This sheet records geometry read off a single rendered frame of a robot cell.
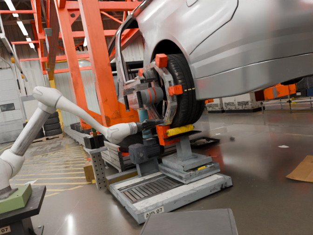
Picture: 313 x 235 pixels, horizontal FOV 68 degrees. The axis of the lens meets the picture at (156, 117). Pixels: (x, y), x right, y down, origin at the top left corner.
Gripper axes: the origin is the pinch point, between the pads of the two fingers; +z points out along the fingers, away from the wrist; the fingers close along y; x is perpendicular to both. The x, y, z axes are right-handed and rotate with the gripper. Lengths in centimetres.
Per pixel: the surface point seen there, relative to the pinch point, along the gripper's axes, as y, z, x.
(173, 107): 10.2, 12.1, 3.7
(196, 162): -29.4, 28.2, -27.7
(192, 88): 23.4, 27.6, 6.6
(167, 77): 27.7, 11.0, 19.5
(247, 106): -242, 409, 184
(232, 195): -22, 34, -66
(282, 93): -48, 233, 42
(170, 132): -12.2, 11.1, -3.1
